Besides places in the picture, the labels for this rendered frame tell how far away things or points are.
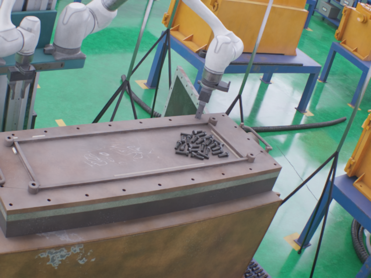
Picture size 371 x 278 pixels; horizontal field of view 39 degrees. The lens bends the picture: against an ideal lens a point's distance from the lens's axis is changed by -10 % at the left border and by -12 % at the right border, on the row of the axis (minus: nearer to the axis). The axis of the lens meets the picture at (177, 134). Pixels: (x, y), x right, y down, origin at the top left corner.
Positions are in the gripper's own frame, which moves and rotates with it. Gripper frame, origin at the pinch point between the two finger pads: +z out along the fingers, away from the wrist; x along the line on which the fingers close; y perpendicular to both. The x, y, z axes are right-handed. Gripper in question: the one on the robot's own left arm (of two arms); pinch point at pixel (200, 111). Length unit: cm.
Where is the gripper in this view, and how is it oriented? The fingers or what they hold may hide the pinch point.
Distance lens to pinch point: 261.6
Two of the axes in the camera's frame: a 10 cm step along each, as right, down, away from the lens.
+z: -2.7, 8.3, 4.9
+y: -9.4, -3.3, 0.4
